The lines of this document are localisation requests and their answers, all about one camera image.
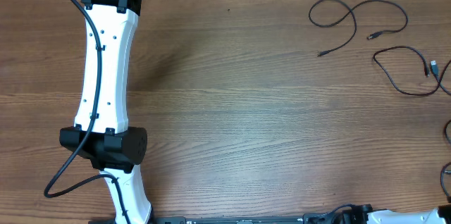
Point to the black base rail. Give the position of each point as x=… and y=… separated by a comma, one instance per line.
x=306, y=219

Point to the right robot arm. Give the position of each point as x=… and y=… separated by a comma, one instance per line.
x=365, y=214

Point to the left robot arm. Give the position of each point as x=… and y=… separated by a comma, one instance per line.
x=101, y=132

